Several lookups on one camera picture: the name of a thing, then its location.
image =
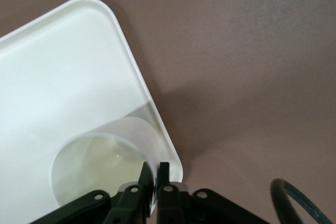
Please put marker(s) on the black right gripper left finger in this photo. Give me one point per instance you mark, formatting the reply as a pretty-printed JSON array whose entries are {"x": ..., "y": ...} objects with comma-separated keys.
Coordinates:
[{"x": 131, "y": 203}]

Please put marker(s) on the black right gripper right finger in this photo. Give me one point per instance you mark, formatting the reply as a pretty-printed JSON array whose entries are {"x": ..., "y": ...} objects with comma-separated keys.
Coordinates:
[{"x": 173, "y": 205}]

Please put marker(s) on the white plastic cup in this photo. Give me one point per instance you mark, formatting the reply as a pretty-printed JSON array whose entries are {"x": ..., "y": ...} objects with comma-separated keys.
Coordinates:
[{"x": 92, "y": 161}]

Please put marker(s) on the white rectangular tray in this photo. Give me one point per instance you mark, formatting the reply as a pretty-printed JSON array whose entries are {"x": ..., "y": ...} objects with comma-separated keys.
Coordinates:
[{"x": 65, "y": 77}]

